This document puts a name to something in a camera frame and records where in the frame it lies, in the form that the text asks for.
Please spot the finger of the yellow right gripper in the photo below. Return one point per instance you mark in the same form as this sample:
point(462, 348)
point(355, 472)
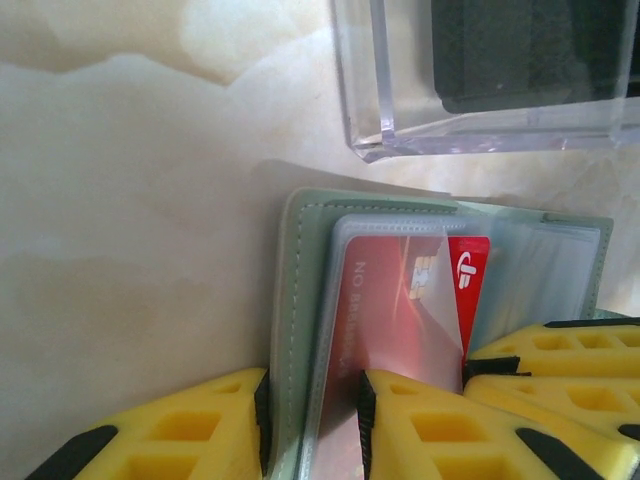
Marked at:
point(560, 400)
point(575, 357)

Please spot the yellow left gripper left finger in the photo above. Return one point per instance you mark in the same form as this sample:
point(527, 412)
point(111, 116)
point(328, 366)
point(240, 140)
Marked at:
point(200, 450)

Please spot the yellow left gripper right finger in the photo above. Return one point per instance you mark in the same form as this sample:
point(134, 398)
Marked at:
point(475, 450)

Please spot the red credit card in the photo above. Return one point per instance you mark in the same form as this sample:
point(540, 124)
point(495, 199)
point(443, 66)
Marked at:
point(400, 310)

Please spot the green card holder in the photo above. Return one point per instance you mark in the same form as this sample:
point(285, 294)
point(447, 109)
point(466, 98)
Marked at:
point(295, 300)

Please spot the black VIP credit card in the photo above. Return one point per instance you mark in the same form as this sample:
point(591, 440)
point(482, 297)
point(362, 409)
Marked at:
point(525, 50)

